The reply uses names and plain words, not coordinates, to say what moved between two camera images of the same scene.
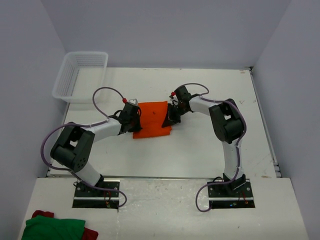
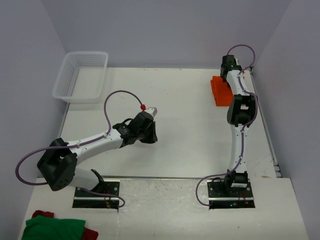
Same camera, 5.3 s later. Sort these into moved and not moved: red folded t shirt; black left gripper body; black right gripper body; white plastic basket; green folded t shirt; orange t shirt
Moved: orange t shirt; black left gripper body; black right gripper body
Not moved: green folded t shirt; white plastic basket; red folded t shirt
